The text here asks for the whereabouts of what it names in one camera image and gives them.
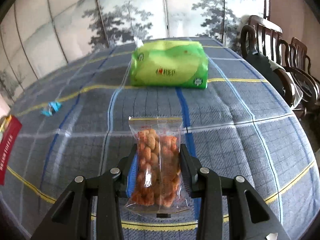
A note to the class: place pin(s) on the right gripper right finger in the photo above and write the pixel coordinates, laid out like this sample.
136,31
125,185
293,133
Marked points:
249,217

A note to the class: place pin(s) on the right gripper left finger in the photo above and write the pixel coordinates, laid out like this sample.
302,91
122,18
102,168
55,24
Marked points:
70,216

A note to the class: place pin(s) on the orange snack bag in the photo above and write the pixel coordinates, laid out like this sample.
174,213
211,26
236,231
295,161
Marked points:
158,188

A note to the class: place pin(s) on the small blue candy packet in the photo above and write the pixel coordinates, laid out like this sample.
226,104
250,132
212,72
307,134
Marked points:
51,108

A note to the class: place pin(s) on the red toffee tin box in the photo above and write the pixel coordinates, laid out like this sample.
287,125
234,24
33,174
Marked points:
10,127

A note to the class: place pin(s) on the green tissue pack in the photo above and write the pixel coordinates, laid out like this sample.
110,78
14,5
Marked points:
169,63

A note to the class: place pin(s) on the dark wooden chair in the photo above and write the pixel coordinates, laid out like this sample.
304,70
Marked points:
263,46
299,57

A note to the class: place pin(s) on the landscape painted folding screen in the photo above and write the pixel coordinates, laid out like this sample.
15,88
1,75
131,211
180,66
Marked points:
40,36

